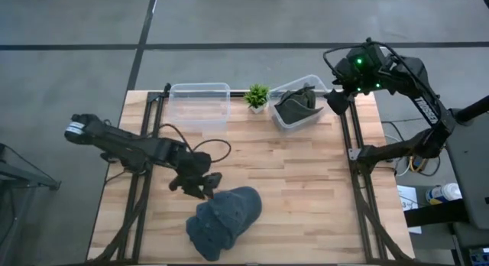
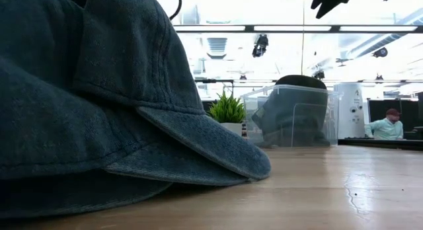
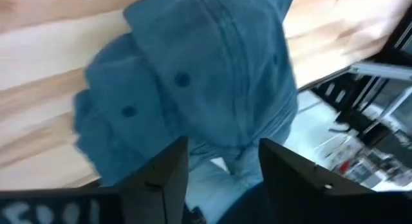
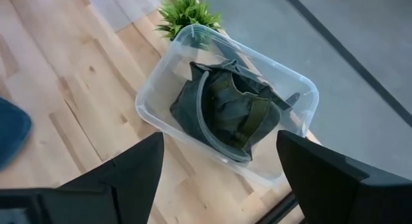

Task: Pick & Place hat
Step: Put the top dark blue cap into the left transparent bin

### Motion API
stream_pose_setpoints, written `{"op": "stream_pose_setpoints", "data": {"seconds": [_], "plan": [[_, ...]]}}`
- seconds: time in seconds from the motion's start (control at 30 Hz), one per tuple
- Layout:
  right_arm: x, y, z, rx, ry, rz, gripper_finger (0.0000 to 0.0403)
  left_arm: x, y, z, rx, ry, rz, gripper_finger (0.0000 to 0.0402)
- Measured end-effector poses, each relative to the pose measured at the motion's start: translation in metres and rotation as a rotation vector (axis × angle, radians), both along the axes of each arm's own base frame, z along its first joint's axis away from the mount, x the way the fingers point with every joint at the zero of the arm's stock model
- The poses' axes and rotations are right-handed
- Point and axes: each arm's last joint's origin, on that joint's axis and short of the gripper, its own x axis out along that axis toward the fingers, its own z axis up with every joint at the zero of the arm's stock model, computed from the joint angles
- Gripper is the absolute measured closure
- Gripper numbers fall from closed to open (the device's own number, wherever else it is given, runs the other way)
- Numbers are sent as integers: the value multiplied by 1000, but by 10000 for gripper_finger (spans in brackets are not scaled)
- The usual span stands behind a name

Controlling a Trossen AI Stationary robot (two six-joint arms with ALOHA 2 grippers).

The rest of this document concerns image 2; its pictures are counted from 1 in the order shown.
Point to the black background desk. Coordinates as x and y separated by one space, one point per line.
380 144

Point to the black partition panel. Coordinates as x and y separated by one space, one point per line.
411 114

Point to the black overhead camera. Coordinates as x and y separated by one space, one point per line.
260 45

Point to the clear plastic storage bin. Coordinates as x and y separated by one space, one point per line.
333 117

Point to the blue denim cap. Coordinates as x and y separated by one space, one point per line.
66 197
39 124

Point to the person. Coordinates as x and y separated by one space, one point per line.
385 129

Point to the dark grey denim cap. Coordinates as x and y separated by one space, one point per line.
291 117

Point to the white cylindrical machine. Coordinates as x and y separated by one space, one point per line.
350 104

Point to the black ceiling fixture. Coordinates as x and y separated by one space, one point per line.
380 52

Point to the dark grey clothes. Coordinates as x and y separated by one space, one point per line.
132 51

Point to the green potted plant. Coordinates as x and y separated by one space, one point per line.
228 111

